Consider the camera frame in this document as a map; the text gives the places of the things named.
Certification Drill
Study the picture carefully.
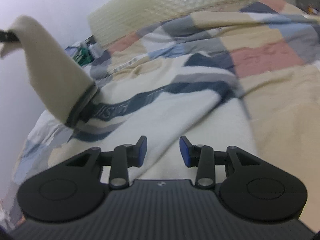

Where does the green printed bag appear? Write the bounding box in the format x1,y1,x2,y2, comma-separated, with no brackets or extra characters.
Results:
73,46,93,67

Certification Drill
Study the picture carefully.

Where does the patchwork plaid duvet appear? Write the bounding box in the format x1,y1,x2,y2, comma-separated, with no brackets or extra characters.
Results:
10,0,320,230

